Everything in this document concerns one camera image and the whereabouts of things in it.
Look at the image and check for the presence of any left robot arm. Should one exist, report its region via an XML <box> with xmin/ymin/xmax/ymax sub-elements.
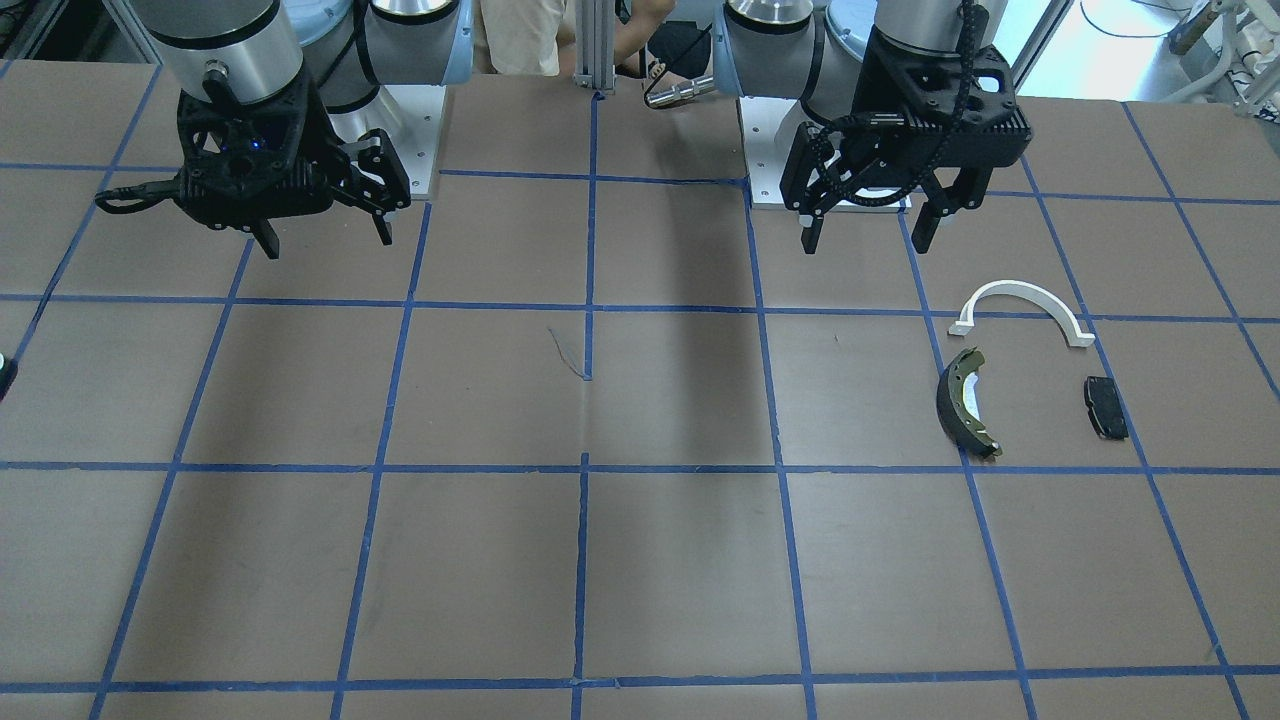
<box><xmin>710</xmin><ymin>1</ymin><xmax>1033</xmax><ymax>254</ymax></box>

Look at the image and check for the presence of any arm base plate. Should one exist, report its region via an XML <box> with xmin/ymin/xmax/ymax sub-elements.
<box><xmin>739</xmin><ymin>96</ymin><xmax>913</xmax><ymax>211</ymax></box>
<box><xmin>330</xmin><ymin>85</ymin><xmax>447</xmax><ymax>201</ymax></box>

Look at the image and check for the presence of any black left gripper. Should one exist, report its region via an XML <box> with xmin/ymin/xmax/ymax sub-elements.
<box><xmin>780</xmin><ymin>26</ymin><xmax>1033</xmax><ymax>255</ymax></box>

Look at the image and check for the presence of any white curved plastic bracket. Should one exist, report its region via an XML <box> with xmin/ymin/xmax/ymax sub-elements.
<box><xmin>948</xmin><ymin>281</ymin><xmax>1097</xmax><ymax>348</ymax></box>

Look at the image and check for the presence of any olive brake shoe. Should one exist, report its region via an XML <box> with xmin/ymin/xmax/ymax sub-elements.
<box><xmin>936</xmin><ymin>347</ymin><xmax>1004</xmax><ymax>459</ymax></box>

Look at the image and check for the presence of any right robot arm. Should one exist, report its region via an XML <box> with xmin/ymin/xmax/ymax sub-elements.
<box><xmin>95</xmin><ymin>1</ymin><xmax>474</xmax><ymax>259</ymax></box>

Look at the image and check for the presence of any aluminium frame post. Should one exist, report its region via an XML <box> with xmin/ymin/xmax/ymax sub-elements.
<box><xmin>572</xmin><ymin>0</ymin><xmax>617</xmax><ymax>95</ymax></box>

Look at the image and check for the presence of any person in beige shirt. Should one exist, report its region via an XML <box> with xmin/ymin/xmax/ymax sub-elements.
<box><xmin>472</xmin><ymin>1</ymin><xmax>677</xmax><ymax>77</ymax></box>

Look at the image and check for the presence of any black brake pad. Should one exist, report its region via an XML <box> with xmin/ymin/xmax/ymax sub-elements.
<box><xmin>1083</xmin><ymin>375</ymin><xmax>1130</xmax><ymax>439</ymax></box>

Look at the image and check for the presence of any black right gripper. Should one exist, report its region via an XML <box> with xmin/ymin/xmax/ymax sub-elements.
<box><xmin>175</xmin><ymin>68</ymin><xmax>411</xmax><ymax>260</ymax></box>

